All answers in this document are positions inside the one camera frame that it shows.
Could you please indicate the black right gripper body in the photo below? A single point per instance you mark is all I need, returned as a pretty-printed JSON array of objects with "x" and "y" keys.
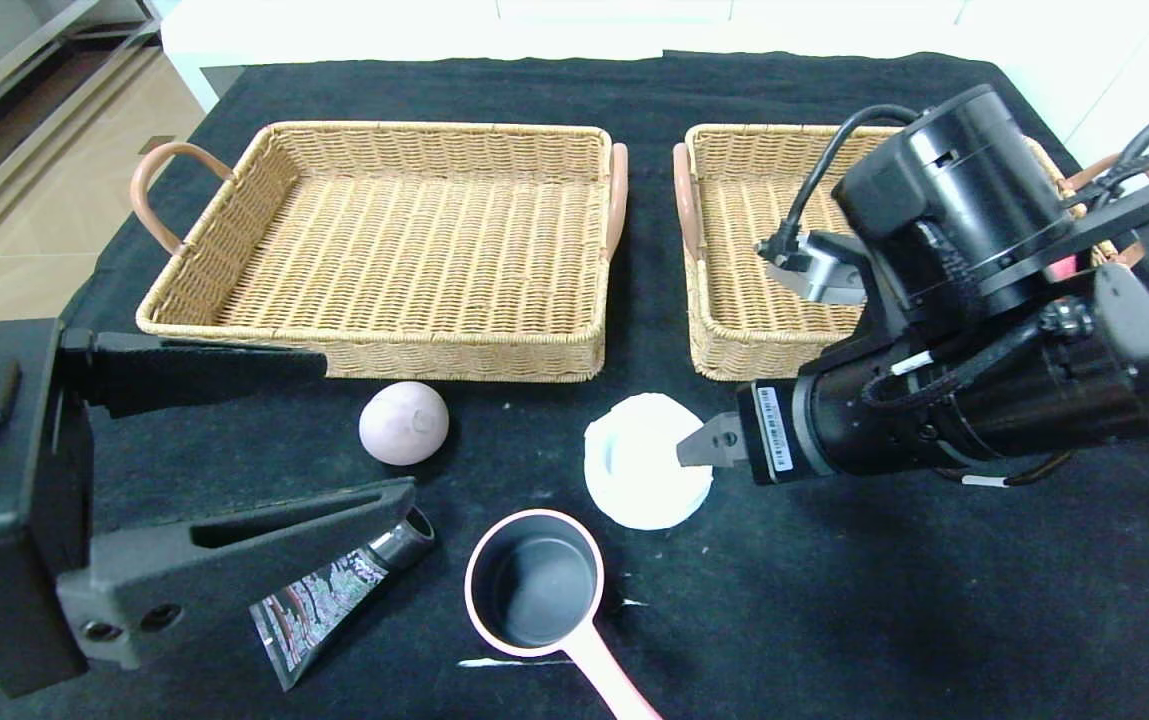
[{"x": 770, "y": 431}]

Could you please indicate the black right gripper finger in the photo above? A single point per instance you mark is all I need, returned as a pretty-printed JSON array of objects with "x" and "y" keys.
[{"x": 719, "y": 445}]

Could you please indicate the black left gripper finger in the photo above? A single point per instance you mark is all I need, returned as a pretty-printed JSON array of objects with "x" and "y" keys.
[
  {"x": 164, "y": 590},
  {"x": 204, "y": 375}
]

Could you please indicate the red peach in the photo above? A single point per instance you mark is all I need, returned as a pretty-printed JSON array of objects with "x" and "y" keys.
[{"x": 1064, "y": 268}]

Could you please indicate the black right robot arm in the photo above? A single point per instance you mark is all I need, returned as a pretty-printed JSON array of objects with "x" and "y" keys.
[{"x": 984, "y": 200}]

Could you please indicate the large wicker basket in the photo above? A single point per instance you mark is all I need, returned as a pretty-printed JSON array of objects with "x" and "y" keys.
[{"x": 414, "y": 250}]

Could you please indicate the black tube with printed label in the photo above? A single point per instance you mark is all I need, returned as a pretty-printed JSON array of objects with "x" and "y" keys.
[{"x": 329, "y": 595}]

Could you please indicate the small white paper scrap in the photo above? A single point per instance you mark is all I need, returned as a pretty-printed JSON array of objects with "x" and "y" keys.
[{"x": 634, "y": 603}]

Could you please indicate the black tablecloth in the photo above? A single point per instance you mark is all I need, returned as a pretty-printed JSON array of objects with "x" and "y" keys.
[{"x": 834, "y": 620}]

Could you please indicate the pale purple egg-shaped ball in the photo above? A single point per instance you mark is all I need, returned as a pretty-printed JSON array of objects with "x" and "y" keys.
[{"x": 399, "y": 425}]

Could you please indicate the pink saucepan with dark inside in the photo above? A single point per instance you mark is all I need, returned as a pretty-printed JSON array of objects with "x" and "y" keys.
[{"x": 534, "y": 580}]

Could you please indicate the long white paper sliver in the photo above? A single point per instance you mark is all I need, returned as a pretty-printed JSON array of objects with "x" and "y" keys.
[{"x": 514, "y": 662}]

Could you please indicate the grey low shelf unit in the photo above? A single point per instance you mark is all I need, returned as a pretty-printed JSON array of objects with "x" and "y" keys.
[{"x": 34, "y": 60}]

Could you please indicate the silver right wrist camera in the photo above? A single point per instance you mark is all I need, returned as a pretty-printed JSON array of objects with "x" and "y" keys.
[{"x": 819, "y": 270}]

